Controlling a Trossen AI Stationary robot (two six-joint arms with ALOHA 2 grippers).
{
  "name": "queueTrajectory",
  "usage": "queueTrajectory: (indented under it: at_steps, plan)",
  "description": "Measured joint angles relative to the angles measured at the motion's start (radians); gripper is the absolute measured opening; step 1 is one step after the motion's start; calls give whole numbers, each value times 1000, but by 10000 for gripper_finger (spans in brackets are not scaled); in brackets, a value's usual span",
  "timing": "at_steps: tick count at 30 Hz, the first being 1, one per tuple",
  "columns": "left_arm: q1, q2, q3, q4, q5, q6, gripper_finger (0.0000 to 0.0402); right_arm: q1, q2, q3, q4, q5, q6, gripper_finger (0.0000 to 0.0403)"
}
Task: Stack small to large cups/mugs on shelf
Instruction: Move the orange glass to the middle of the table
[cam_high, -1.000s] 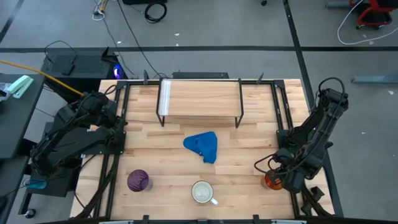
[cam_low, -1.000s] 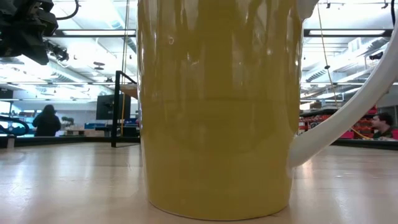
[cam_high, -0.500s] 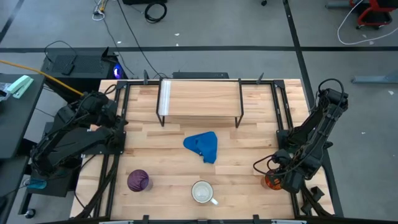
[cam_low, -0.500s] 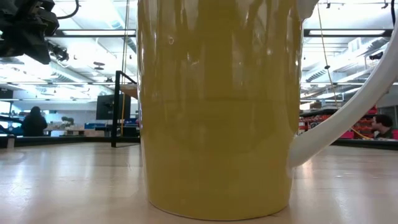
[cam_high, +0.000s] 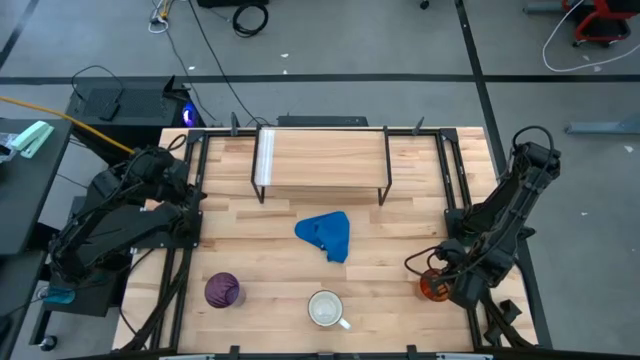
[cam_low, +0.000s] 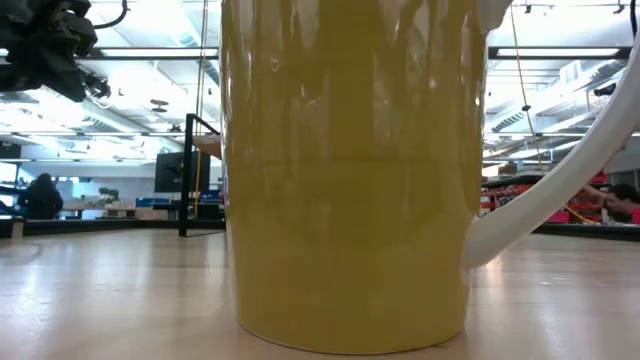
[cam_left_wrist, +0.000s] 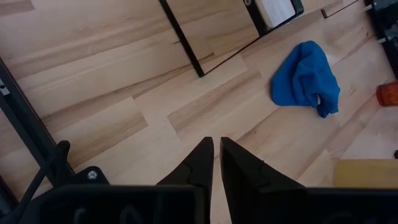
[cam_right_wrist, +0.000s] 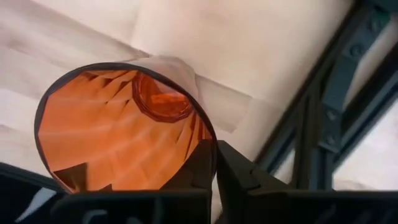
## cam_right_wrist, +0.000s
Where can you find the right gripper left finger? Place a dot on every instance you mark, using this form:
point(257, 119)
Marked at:
point(196, 171)

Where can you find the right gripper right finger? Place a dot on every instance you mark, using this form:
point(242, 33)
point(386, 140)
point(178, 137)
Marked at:
point(233, 174)

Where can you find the red faceted plastic cup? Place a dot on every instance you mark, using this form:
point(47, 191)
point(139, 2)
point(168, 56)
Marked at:
point(109, 140)

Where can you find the black metal rig frame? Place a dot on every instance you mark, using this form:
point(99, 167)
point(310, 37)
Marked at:
point(339, 93)

